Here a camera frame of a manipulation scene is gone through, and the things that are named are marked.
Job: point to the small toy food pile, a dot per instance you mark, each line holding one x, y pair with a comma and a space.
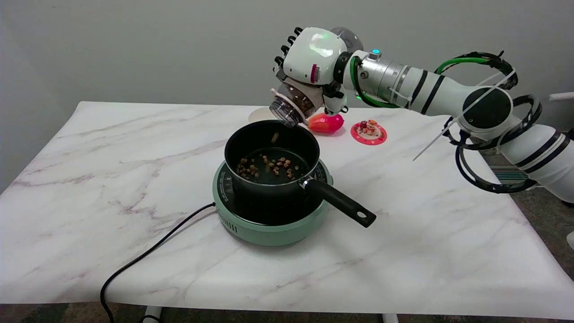
368, 127

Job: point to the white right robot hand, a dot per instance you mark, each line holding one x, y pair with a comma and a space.
309, 56

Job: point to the brown nut pieces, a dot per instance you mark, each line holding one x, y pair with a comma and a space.
276, 163

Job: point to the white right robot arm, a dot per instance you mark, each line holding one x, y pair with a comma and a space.
448, 92

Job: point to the white pipe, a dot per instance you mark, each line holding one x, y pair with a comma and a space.
563, 95

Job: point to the white round lid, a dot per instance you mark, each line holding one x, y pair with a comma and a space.
260, 114

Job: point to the floor vent grille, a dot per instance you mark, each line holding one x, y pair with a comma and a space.
509, 174

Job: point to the white zip tie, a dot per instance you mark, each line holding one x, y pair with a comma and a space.
448, 130

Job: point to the red pink mango toy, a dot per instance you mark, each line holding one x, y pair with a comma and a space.
329, 123

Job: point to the pink plate with snacks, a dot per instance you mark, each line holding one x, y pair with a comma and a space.
376, 138

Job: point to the white table leg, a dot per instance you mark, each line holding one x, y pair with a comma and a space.
152, 315
390, 318

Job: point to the green induction cooker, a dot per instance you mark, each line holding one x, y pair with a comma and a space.
269, 234

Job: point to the clear bottle with nuts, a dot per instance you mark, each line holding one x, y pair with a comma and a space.
291, 101

